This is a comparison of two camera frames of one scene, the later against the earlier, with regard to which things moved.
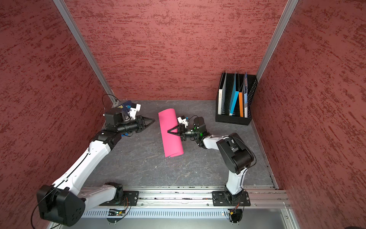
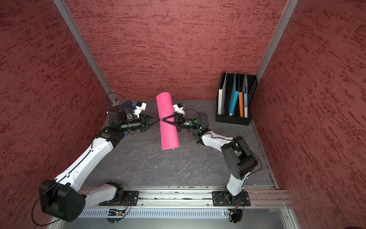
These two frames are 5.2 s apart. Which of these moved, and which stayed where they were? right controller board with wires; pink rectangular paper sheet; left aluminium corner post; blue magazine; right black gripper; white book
Moved: right black gripper; pink rectangular paper sheet
Stayed: white book; left aluminium corner post; blue magazine; right controller board with wires
